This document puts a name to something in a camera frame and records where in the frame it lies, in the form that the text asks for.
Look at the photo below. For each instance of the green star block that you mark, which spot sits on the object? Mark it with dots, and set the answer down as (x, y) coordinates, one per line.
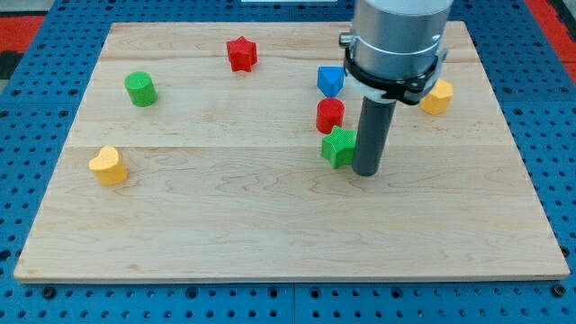
(338, 147)

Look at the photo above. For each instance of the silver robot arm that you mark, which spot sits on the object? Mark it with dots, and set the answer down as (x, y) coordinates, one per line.
(393, 47)

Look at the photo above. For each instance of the red star block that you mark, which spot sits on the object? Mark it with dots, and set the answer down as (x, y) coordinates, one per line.
(242, 54)

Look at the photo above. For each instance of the red cylinder block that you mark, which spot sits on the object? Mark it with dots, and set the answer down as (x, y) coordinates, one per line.
(330, 113)

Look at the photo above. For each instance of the wooden board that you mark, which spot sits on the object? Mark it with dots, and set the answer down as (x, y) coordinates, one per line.
(226, 182)

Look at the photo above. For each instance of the blue pentagon block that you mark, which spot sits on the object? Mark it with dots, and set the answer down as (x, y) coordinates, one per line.
(330, 80)

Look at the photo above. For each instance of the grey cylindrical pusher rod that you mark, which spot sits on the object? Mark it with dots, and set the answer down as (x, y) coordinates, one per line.
(372, 131)

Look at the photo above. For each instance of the green cylinder block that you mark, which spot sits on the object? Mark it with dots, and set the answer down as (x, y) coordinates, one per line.
(140, 88)

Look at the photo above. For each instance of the yellow hexagon block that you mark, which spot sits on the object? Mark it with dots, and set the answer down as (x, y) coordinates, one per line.
(438, 99)

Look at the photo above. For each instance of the yellow heart block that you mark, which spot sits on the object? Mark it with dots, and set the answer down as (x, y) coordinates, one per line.
(107, 167)

